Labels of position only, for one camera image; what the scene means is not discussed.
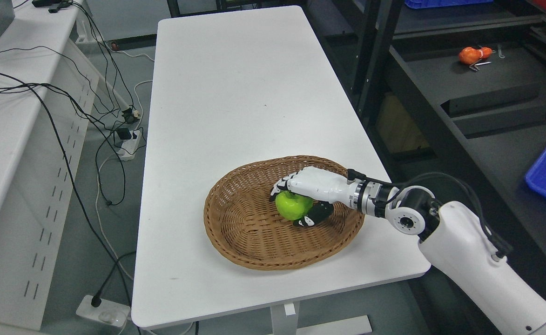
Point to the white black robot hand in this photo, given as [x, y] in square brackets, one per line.
[322, 185]

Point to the green apple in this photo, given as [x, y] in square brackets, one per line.
[292, 206]

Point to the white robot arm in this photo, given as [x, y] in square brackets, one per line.
[456, 240]

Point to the black metal shelf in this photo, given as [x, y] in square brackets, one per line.
[424, 110]

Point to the brown wicker basket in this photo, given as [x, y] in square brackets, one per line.
[245, 227]

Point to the white table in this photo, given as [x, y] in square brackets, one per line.
[230, 89]

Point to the orange toy object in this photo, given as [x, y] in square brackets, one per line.
[470, 55]

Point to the white power strip far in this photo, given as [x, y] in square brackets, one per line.
[128, 148]

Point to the white power strip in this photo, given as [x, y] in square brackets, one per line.
[108, 313]
[128, 148]

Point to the white power strip near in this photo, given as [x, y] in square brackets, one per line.
[108, 313]

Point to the white side desk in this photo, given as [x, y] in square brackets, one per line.
[47, 87]

